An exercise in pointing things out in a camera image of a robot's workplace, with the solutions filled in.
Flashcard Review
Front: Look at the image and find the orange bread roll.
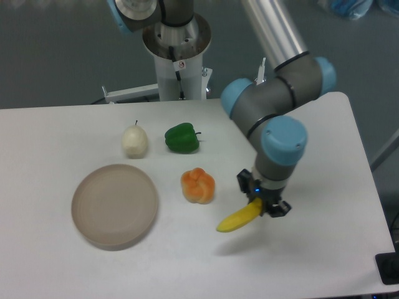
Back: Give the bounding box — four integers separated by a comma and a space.
180, 168, 216, 204

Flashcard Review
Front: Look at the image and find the yellow banana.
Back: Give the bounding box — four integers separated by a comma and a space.
216, 198, 262, 233

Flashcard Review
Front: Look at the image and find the black device at edge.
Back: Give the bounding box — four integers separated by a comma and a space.
375, 252, 398, 285

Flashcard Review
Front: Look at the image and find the beige round plate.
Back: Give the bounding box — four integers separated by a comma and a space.
71, 164, 158, 251

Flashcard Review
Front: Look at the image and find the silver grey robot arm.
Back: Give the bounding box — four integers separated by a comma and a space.
108, 1, 336, 217

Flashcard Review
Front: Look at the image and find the green bell pepper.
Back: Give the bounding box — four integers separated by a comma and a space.
164, 123, 201, 154

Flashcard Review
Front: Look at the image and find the white metal bracket left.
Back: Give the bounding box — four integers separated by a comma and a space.
102, 84, 158, 103

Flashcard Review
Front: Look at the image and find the blue plastic bag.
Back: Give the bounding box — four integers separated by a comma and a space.
317, 0, 398, 21

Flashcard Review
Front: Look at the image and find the white pear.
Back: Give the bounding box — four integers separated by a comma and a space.
121, 121, 148, 159

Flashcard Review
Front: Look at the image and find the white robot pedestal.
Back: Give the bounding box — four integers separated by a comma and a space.
143, 13, 211, 101

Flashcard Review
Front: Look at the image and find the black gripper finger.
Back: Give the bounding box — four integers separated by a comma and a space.
267, 201, 292, 217
236, 169, 256, 199

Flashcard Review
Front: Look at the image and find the black cable on pedestal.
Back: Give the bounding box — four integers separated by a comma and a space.
168, 45, 186, 100

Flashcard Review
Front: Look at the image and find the white metal bracket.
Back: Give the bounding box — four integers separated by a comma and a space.
102, 84, 158, 103
255, 57, 267, 85

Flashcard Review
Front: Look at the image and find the white metal bracket right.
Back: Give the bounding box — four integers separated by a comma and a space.
255, 57, 267, 85

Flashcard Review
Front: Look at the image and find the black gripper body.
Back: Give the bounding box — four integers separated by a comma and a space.
249, 180, 283, 217

